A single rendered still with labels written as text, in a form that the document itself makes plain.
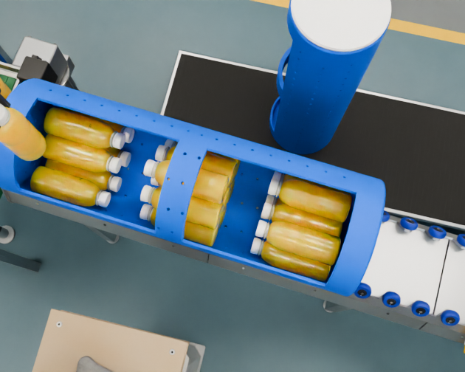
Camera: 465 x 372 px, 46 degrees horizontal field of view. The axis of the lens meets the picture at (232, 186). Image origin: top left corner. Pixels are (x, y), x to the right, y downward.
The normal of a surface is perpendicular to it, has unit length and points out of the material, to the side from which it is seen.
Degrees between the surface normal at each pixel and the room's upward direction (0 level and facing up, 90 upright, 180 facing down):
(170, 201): 33
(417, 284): 0
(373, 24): 0
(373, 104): 0
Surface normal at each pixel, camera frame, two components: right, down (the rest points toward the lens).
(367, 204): 0.08, -0.52
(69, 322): 0.07, -0.21
